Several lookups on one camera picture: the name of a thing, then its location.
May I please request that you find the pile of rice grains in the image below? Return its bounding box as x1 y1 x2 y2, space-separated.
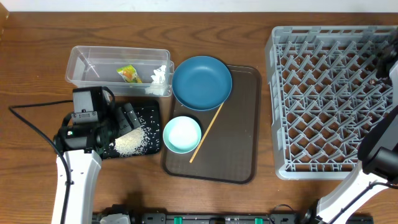
111 105 162 158

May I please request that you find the yellow green snack wrapper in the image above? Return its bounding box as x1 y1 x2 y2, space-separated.
116 65 142 83

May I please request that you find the white tissue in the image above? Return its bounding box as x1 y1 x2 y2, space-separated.
145 65 166 96

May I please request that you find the mint green bowl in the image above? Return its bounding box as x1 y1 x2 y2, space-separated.
163 116 201 154

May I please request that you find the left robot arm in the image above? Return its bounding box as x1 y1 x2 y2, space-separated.
51 86 141 223

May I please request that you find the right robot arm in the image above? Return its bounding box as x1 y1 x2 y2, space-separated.
300 37 397 224

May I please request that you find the grey dishwasher rack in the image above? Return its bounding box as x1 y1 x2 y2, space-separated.
265 26 397 180

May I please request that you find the black plastic tray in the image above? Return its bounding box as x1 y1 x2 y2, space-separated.
73 99 162 162

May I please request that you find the clear plastic bin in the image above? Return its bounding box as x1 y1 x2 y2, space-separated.
65 46 174 97

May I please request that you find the dark blue plate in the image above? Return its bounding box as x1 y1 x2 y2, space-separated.
172 56 233 111

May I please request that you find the wooden chopstick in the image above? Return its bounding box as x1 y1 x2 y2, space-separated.
189 103 224 163

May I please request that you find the brown plastic serving tray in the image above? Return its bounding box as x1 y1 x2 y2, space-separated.
161 65 261 184

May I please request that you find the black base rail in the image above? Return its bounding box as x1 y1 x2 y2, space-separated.
91 205 300 224

